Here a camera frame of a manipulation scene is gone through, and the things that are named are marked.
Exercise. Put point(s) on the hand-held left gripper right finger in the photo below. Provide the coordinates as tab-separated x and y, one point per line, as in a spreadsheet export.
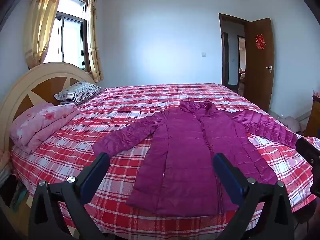
225	175

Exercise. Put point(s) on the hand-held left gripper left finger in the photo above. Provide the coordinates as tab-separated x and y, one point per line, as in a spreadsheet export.
93	180

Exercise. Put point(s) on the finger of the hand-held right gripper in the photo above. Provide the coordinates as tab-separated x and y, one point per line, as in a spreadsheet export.
308	151

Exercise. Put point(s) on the purple puffer jacket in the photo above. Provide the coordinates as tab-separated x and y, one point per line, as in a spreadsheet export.
190	155

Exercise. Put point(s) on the light wooden cabinet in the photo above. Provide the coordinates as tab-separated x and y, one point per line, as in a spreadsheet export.
313	120

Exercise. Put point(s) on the pink bundle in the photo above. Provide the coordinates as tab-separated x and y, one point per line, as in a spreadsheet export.
291	123

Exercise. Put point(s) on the pink floral quilt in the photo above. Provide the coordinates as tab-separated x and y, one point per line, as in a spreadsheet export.
42	125

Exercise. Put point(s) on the bed with red plaid cover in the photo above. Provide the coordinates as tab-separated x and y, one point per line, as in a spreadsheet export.
125	105

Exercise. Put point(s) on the brown wooden door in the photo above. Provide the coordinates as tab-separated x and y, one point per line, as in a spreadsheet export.
257	80

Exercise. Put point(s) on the striped pillow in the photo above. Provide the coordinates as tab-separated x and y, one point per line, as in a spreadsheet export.
80	91

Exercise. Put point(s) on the round wooden bed headboard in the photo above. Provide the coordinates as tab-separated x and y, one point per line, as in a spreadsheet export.
37	90

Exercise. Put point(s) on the red paper door decoration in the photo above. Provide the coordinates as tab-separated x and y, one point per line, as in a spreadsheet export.
260	41

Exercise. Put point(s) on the window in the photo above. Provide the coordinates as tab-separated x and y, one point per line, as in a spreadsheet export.
72	42

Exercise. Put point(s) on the wide yellow curtain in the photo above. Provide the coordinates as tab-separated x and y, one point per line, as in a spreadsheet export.
40	30

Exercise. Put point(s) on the brown door frame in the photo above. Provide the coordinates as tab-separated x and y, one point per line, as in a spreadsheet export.
220	55

